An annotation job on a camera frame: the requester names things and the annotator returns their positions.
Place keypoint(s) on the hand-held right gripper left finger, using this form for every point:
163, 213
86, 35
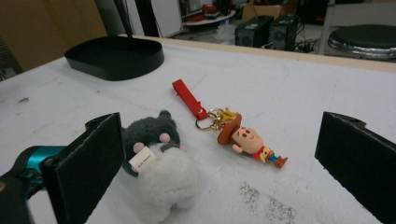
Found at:
84, 168

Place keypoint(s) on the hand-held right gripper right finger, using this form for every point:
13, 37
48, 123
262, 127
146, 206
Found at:
358, 161

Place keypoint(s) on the white board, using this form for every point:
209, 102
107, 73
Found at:
165, 17

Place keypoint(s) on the black tray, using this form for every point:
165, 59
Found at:
115, 57

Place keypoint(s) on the grey and white plush toy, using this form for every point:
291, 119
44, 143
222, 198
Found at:
162, 168

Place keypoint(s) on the black metal stand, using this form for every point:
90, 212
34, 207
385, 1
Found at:
124, 17

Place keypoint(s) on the round white table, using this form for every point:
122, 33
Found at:
208, 19

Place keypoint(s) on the cardboard box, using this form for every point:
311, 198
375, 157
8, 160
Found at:
261, 11

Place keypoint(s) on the round black stool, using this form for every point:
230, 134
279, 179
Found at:
362, 42

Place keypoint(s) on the black computer tower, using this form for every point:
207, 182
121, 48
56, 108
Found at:
281, 32
253, 31

